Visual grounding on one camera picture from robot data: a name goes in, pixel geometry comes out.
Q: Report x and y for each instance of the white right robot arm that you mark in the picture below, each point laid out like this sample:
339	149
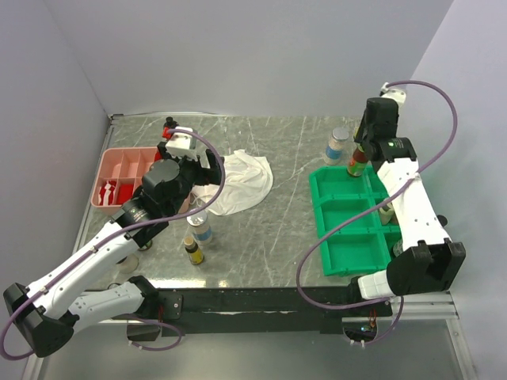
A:
428	260

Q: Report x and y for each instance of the dark sauce bottle black cap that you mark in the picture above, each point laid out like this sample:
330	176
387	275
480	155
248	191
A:
397	248

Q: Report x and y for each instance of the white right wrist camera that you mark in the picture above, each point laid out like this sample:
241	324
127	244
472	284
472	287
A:
396	94

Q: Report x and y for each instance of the silver lid blue label jar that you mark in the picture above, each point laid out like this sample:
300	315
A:
335	145

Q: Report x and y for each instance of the white crumpled cloth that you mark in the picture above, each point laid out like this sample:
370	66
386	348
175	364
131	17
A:
248	181

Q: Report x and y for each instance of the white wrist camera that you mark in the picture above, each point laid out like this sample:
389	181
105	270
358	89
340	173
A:
181	144
396	94

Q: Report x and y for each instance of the pink compartment tray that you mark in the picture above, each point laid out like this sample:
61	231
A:
124	165

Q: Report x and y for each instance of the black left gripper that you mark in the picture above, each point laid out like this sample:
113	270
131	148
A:
205	175

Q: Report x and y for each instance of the red sauce bottle yellow cap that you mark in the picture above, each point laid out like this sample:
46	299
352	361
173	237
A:
357	163

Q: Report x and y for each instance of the red packet front compartment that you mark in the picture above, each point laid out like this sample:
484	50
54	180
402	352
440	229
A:
125	193

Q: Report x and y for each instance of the black cap spice jar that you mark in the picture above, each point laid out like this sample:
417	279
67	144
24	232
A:
170	122

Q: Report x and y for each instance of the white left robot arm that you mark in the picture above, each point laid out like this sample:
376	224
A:
49	311

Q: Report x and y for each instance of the black front mounting rail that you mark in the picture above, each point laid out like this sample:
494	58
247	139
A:
248	310

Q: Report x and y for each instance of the red white striped packet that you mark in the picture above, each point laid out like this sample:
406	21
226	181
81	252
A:
106	193

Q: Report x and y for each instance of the small yellow dropper bottle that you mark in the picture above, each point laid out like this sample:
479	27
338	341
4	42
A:
193	250

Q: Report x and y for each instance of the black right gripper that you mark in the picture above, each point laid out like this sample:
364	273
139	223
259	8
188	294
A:
358	137

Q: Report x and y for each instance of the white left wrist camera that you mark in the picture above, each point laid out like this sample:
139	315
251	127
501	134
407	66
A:
181	144

